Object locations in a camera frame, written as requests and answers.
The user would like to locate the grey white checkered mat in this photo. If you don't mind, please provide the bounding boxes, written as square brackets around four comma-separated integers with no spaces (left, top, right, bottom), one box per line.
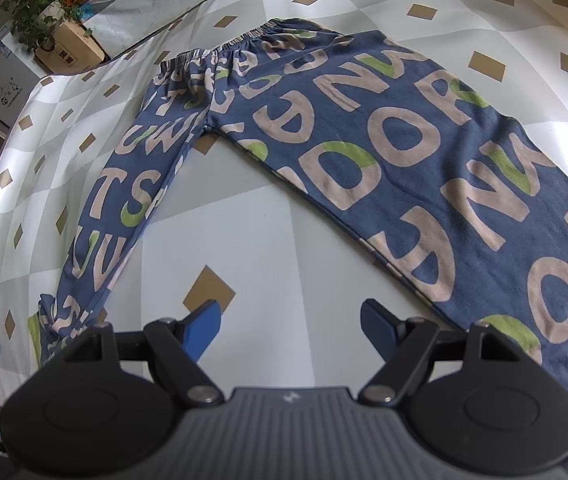
[0,0,568,411]

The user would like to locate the cardboard box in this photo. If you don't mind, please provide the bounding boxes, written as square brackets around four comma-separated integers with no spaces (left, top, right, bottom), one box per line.
[34,20,106,74]

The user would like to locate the white refrigerator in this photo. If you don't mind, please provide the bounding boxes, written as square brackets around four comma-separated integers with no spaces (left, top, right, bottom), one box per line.
[0,24,46,132]

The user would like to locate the blue letter-print pants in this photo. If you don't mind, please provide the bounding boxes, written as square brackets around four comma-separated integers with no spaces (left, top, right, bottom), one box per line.
[28,17,568,433]

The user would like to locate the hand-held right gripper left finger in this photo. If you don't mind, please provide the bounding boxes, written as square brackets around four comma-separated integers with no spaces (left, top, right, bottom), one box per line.
[61,299,225,407]

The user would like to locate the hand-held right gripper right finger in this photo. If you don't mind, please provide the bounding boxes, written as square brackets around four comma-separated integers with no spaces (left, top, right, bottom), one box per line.
[360,299,522,407]

